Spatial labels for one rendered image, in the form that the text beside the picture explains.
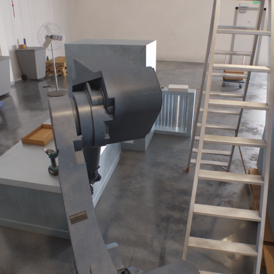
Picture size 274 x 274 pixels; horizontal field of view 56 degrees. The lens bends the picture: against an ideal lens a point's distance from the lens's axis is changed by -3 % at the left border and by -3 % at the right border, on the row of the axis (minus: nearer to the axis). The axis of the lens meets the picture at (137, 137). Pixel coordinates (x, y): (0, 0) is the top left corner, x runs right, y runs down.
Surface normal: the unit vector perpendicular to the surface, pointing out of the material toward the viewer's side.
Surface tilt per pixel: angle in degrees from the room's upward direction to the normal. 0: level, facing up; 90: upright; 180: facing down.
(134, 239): 0
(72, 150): 72
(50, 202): 90
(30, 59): 95
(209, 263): 0
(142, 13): 90
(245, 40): 90
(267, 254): 0
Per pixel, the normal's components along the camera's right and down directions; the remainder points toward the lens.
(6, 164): 0.00, -0.90
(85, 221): 0.30, -0.14
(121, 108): 0.36, 0.48
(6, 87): 0.96, 0.21
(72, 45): -0.26, 0.43
